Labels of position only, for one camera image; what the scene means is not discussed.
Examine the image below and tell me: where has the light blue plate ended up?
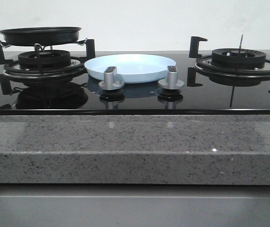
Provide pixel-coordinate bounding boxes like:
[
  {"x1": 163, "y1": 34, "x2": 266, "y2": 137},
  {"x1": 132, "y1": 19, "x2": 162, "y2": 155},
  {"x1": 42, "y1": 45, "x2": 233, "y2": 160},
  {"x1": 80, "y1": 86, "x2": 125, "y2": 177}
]
[{"x1": 84, "y1": 54, "x2": 176, "y2": 84}]

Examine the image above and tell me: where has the black frying pan mint handle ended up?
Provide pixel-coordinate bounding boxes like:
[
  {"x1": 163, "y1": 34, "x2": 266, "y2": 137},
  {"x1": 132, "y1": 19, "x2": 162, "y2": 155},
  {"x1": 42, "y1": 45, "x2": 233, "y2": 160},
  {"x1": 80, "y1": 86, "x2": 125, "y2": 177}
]
[{"x1": 0, "y1": 26, "x2": 81, "y2": 46}]

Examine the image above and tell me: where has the black glass cooktop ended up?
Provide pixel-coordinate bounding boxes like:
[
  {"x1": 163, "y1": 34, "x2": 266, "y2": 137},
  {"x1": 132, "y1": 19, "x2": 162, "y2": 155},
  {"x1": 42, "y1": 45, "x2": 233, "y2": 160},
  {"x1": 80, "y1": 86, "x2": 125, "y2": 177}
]
[{"x1": 0, "y1": 52, "x2": 270, "y2": 115}]

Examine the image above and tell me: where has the left gas burner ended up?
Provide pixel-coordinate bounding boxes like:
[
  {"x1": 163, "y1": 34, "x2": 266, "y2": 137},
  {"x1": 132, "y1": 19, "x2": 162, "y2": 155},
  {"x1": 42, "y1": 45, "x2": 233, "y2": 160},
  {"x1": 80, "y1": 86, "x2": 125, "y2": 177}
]
[{"x1": 0, "y1": 39, "x2": 96, "y2": 87}]

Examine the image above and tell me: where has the gas burner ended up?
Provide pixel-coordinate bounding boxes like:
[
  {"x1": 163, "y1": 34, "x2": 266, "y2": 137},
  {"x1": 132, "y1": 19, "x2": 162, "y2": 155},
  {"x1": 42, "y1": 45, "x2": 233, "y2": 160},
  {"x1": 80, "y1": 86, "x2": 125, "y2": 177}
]
[
  {"x1": 187, "y1": 36, "x2": 270, "y2": 93},
  {"x1": 0, "y1": 39, "x2": 96, "y2": 87}
]

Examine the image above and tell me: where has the right gas burner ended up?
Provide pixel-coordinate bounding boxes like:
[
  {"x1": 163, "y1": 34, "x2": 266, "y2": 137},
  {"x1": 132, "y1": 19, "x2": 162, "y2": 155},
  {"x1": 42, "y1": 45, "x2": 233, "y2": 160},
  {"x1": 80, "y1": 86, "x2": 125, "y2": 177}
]
[{"x1": 187, "y1": 36, "x2": 270, "y2": 93}]

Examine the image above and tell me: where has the wire pan support ring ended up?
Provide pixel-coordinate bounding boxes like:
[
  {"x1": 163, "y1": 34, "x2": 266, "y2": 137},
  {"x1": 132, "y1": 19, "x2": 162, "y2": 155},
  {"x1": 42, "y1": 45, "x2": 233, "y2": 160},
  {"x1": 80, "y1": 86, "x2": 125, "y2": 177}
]
[{"x1": 0, "y1": 37, "x2": 88, "y2": 52}]

